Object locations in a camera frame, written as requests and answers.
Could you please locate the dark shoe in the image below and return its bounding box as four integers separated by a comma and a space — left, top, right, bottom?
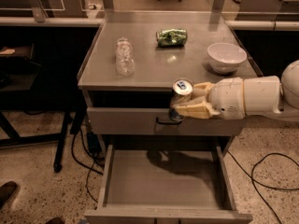
0, 181, 18, 209

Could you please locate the black power adapter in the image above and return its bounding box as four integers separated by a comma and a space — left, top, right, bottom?
87, 132, 101, 155

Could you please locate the redbull can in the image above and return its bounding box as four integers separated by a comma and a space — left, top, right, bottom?
169, 78, 193, 122

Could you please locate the grey drawer cabinet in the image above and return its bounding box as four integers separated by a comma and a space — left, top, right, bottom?
77, 10, 268, 224

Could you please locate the black side table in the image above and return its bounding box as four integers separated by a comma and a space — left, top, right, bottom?
0, 44, 90, 174

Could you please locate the closed top drawer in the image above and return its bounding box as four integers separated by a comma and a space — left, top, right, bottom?
87, 107, 246, 136

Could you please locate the black drawer handle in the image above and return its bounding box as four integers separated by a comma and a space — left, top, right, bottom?
155, 117, 182, 126

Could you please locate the black floor cable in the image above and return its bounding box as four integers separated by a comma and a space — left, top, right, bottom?
227, 150, 299, 224
70, 123, 107, 203

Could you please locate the white bowl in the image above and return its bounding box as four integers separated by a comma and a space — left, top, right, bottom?
207, 42, 247, 74

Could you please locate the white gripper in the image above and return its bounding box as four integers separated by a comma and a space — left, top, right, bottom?
174, 77, 245, 119

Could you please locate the black floor cable left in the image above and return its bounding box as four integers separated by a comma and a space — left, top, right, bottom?
70, 123, 107, 203

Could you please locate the crushed green soda can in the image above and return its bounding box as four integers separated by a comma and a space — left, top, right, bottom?
156, 29, 188, 47

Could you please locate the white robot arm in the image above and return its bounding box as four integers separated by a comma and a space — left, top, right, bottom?
175, 61, 299, 121

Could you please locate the open middle drawer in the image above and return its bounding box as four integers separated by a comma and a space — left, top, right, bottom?
85, 145, 252, 224

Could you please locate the black floor cable right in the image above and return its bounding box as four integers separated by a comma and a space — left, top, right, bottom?
227, 150, 299, 224

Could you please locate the clear plastic bottle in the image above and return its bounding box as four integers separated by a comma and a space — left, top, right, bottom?
115, 37, 135, 77

